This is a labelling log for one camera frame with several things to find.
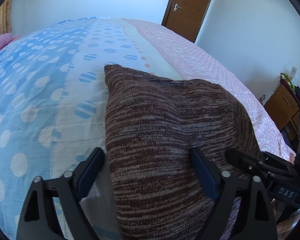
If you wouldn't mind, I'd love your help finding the beige patterned curtain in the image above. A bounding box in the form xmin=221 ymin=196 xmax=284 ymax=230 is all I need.
xmin=0 ymin=0 xmax=12 ymax=35

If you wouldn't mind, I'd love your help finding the brown wooden desk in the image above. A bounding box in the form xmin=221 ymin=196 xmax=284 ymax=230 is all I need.
xmin=264 ymin=81 xmax=300 ymax=141

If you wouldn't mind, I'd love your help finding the green item on desk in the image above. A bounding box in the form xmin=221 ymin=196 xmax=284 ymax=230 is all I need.
xmin=280 ymin=73 xmax=295 ymax=91

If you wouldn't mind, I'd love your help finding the brown wooden door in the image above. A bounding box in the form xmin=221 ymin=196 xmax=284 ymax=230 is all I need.
xmin=162 ymin=0 xmax=211 ymax=42

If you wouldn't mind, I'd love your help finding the white wall socket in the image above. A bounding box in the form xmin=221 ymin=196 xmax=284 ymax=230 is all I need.
xmin=290 ymin=67 xmax=297 ymax=78

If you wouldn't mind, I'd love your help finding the brown knit sweater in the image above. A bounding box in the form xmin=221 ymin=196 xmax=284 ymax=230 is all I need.
xmin=104 ymin=65 xmax=261 ymax=239

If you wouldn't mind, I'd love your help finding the silver door handle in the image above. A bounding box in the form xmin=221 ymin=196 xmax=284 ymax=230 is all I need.
xmin=173 ymin=3 xmax=183 ymax=11

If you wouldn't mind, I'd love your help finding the pink and blue bedsheet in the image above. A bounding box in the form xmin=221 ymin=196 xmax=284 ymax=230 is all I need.
xmin=0 ymin=17 xmax=295 ymax=239

